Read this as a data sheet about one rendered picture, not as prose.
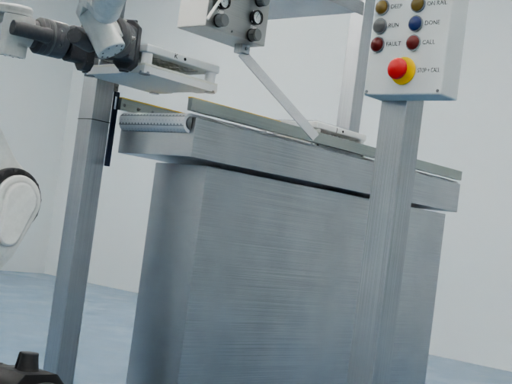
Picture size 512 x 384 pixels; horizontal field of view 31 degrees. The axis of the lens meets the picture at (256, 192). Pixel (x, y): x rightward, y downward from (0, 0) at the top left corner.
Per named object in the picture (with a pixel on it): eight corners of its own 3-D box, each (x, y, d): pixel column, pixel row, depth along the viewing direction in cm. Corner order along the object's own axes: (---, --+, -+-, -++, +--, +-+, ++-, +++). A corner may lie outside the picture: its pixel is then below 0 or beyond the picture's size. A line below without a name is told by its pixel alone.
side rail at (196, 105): (190, 110, 230) (193, 97, 231) (186, 110, 232) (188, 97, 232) (461, 180, 328) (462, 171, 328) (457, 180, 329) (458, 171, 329)
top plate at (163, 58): (146, 51, 222) (148, 43, 222) (84, 55, 239) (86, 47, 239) (219, 74, 240) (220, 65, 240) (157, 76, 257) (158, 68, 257)
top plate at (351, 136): (317, 127, 271) (318, 120, 271) (255, 126, 288) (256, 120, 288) (366, 141, 289) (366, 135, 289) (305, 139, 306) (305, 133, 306)
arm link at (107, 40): (120, 8, 212) (102, -5, 201) (140, 49, 210) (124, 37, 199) (78, 33, 213) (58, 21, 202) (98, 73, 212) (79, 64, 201)
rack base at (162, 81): (143, 72, 222) (145, 62, 222) (81, 74, 239) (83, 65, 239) (216, 93, 239) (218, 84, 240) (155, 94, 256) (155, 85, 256)
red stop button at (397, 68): (402, 78, 169) (404, 56, 169) (384, 78, 172) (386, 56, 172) (415, 83, 172) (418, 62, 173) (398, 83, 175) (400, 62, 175)
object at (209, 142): (190, 156, 232) (196, 116, 232) (117, 152, 251) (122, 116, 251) (456, 212, 327) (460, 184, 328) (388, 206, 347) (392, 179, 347)
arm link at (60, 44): (84, 24, 237) (40, 14, 229) (102, 20, 229) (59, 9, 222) (77, 74, 236) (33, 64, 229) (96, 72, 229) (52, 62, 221)
